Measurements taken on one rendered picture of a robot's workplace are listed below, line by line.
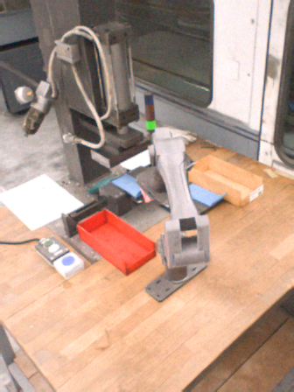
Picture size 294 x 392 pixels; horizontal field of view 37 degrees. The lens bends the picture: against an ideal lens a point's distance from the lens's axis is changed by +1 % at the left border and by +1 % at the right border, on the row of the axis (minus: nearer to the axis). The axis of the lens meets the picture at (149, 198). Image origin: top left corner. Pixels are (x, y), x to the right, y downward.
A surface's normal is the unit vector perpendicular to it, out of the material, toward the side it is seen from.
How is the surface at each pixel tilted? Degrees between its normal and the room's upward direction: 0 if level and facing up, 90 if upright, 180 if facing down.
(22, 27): 90
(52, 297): 0
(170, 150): 20
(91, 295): 0
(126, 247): 0
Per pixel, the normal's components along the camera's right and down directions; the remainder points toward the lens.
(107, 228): -0.07, -0.81
